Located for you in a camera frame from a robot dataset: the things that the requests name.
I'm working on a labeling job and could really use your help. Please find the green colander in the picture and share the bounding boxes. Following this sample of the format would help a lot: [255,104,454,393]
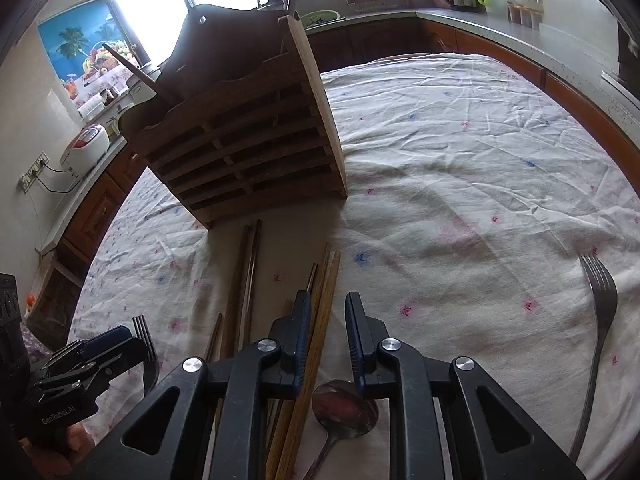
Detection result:
[300,10,342,29]

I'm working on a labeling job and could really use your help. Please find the metal fork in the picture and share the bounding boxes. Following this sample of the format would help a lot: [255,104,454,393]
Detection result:
[131,314,162,401]
[567,253,620,463]

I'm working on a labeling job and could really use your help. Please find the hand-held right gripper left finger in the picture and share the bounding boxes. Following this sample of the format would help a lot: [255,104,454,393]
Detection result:
[72,290,313,480]

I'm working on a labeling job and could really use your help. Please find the brown wooden chopstick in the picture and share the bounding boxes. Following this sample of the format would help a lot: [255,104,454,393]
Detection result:
[204,312,224,362]

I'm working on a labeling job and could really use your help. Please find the wooden base cabinets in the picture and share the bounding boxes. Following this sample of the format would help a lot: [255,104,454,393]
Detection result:
[55,17,640,281]

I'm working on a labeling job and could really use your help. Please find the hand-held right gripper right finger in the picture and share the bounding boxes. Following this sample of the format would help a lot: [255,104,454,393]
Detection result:
[344,291,588,480]

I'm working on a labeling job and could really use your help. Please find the kitchen window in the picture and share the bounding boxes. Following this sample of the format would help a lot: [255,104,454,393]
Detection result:
[107,0,451,61]

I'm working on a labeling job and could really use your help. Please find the black power cable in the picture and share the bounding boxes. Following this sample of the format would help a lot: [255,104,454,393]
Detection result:
[37,161,83,195]

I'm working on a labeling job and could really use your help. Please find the wall power socket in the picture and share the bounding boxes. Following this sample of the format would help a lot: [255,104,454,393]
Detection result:
[20,152,51,193]

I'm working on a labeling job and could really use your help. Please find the wooden utensil holder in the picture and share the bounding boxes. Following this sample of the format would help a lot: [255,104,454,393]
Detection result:
[116,2,349,229]

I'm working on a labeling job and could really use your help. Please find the row of spice jars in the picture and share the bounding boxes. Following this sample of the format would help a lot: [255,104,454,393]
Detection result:
[506,2,544,32]

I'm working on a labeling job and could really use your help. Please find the tropical fruit wall poster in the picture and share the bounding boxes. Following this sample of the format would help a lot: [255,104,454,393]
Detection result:
[37,0,138,106]

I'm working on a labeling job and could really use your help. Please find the grey kitchen countertop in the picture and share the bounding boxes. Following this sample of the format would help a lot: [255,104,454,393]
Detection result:
[37,7,640,256]

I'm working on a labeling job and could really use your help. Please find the white and red rice cooker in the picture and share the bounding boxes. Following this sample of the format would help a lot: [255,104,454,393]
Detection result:
[60,124,112,180]

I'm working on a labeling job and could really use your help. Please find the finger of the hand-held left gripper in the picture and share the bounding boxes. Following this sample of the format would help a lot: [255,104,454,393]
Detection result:
[75,336,151,391]
[47,325,133,366]

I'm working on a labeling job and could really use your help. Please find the person's left hand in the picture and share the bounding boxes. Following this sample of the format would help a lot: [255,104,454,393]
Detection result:
[22,420,98,480]

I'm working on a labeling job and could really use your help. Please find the light bamboo chopstick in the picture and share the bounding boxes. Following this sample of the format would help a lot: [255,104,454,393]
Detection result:
[265,242,335,480]
[275,251,342,480]

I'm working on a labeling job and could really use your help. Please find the paper towel roll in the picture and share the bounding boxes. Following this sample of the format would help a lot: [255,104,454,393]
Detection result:
[79,96,104,122]

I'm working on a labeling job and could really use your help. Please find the metal spoon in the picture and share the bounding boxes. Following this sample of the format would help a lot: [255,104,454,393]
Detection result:
[300,379,380,480]

